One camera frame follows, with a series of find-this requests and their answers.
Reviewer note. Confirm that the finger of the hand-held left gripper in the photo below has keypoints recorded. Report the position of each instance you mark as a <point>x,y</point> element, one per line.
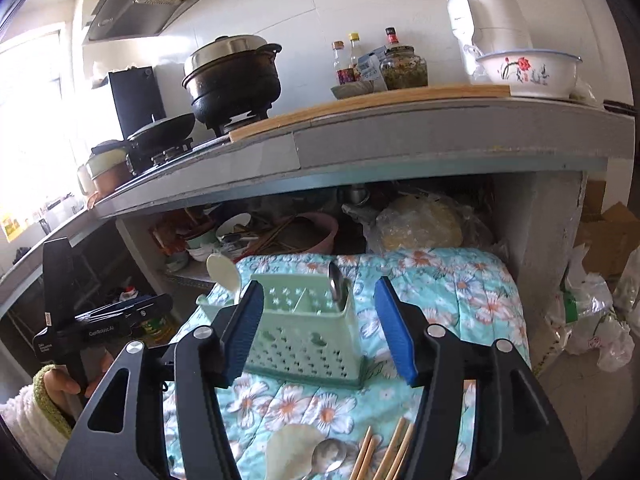
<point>150,307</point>

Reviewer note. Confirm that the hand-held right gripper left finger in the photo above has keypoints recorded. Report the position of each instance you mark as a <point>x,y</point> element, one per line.
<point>245,330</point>

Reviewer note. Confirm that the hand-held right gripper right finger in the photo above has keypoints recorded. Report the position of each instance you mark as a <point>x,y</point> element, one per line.
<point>395,330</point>

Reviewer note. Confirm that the green plastic utensil holder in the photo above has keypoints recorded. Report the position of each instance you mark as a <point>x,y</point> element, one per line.
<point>300,340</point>

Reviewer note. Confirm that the cream plastic spoon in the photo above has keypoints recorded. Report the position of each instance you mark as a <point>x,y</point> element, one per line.
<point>225,272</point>

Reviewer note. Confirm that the metal spoon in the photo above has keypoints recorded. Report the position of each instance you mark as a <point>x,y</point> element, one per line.
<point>334,280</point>
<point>327,455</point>

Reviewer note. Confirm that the person's left forearm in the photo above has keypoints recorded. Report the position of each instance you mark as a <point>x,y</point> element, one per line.
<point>30,420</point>

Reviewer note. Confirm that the person's left hand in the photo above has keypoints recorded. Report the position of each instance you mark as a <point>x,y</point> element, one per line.
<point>62,385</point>

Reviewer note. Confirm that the cooking oil bottle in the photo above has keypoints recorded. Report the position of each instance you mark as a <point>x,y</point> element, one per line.
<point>155,327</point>

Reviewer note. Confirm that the metal shelf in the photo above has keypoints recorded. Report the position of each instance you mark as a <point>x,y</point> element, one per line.
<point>192,272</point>

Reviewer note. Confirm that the floral turquoise blanket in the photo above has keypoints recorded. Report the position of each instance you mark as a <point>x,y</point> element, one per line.
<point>450,300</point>

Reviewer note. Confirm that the bundle of old chopsticks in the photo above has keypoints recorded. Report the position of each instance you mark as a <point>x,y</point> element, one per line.
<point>270,240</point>

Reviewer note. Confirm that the white ceramic bowl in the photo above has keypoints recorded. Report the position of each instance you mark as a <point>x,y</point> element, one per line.
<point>234,225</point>

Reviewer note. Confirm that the plastic bag with yellow contents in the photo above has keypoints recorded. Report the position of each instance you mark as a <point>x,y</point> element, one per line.
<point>420,225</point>

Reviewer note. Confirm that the pink plastic basin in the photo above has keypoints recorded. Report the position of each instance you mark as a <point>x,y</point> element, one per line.
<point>320,237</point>

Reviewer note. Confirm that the cream container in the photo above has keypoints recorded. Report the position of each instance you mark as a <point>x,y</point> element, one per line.
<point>86,180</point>

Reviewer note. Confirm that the green-lidded brown pot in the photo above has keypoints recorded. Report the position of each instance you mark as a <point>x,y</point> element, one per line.
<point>110,175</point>

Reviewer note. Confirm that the gas stove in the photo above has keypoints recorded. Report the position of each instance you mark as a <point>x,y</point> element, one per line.
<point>200,149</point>

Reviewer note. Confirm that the black frying pan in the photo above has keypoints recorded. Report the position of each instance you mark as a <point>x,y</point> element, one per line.
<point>162,130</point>

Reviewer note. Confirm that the green-printed plastic bag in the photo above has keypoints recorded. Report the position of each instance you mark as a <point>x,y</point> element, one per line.
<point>575,310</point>

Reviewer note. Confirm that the grey concrete counter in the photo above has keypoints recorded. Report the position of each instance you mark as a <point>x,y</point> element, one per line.
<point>400,140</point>

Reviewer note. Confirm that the black upright box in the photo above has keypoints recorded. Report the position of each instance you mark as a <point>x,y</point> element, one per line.
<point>135,100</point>

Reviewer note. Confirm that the wooden cutting board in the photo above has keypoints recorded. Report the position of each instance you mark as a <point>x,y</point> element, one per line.
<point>300,115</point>

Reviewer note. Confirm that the cardboard box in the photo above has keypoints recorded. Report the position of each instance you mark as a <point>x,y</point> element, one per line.
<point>605,240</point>

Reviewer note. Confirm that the black cooking pot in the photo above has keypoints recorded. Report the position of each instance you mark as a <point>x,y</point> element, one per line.
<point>230,90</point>

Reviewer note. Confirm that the clear plastic bag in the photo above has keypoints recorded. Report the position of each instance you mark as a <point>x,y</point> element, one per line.
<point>630,285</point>

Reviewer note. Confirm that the small grey bowl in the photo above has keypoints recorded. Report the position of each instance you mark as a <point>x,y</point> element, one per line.
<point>350,91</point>

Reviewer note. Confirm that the glass jar of pickles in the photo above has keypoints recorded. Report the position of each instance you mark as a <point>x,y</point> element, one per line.
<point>404,70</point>

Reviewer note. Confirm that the dark sauce bottle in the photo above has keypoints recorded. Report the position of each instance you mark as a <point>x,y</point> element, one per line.
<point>344,70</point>

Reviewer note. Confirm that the steel pot lid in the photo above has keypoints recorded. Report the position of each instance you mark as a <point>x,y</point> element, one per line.
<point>225,52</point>

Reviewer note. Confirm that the yellow-capped bottle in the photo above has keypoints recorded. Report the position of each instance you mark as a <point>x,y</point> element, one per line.
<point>355,55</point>

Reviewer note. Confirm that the floral enamel basin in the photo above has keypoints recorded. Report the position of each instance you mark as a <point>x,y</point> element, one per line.
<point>540,80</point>

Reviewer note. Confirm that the grey range hood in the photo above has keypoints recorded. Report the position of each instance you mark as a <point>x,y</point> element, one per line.
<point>150,5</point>

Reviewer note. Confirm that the white countertop appliance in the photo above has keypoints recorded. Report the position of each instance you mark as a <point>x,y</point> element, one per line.
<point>490,15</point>

